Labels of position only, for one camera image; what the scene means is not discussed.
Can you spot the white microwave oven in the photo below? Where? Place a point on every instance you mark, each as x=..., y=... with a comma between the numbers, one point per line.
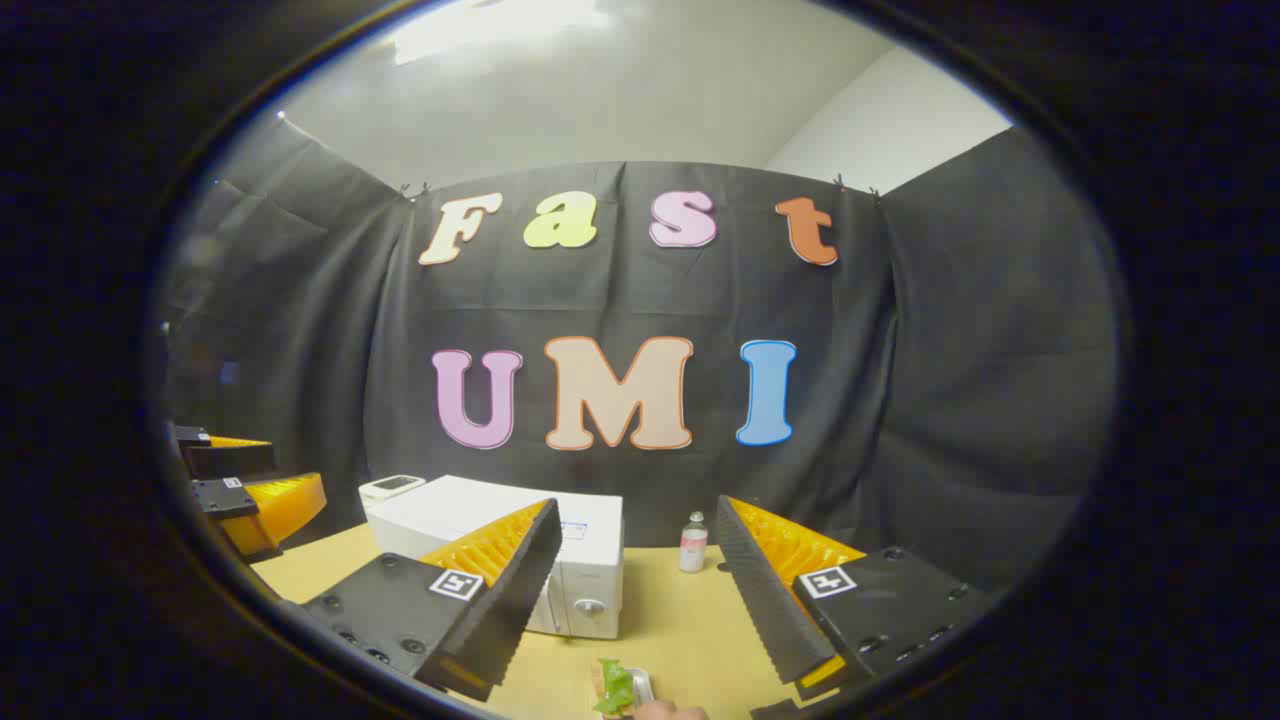
x=592, y=570

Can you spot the small white device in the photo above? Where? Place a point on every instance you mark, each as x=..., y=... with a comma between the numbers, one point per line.
x=392, y=487

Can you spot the white food tray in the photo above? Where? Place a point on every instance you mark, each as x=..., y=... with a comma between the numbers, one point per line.
x=643, y=685

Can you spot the black backdrop cloth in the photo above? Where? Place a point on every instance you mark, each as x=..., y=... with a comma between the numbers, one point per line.
x=950, y=380

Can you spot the green lettuce leaf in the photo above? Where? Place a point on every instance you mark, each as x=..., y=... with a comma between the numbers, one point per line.
x=615, y=688

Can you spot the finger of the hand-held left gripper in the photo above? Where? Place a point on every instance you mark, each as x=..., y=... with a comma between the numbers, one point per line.
x=230, y=460
x=275, y=505

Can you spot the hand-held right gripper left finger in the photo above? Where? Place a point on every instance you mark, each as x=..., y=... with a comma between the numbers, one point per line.
x=520, y=590

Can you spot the small bottle with pink label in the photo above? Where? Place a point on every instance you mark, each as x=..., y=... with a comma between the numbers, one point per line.
x=693, y=548

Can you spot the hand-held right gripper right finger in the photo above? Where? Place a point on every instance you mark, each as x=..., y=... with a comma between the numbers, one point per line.
x=765, y=600

